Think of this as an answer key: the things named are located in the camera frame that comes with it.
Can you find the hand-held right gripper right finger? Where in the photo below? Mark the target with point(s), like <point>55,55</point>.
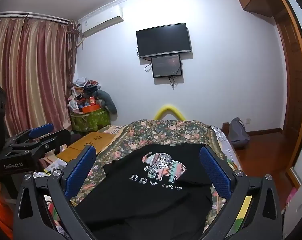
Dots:
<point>214,171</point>

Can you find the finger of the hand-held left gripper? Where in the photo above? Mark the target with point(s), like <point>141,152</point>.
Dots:
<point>42,129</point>
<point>54,140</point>

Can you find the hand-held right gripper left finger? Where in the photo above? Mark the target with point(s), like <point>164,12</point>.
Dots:
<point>81,171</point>

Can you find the black elephant print t-shirt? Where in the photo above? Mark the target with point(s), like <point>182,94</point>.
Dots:
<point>146,200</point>

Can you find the white patterned bed sheet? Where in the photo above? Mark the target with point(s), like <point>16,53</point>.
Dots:
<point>224,145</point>

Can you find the green patterned bag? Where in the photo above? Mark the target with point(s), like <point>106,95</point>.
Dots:
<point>90,122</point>

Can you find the grey bag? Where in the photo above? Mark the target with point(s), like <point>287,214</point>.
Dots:
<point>237,132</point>

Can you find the orange box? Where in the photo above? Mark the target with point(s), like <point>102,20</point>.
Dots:
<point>90,109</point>

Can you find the red packet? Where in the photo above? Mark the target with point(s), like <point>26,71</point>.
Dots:
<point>92,100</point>

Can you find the striped pink curtain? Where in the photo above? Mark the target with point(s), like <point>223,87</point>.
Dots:
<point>28,75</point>

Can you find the floral blanket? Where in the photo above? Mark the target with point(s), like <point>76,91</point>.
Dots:
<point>141,132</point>

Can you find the yellow foam tube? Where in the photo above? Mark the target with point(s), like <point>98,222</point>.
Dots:
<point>169,108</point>

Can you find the brown wooden door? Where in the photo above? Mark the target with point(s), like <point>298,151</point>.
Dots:
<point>291,92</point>

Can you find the white air conditioner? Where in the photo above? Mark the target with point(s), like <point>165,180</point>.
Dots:
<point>103,20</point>

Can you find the wooden bed frame corner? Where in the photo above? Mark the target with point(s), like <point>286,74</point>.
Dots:
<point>225,126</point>

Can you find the white wall socket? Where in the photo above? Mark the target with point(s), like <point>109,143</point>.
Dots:
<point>248,121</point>

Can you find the curtain rail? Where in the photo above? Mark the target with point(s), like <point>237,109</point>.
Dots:
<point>35,17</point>

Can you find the small black wall monitor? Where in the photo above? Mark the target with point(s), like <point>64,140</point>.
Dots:
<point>166,66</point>

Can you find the large black wall television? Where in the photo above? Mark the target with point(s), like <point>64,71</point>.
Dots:
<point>163,40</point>

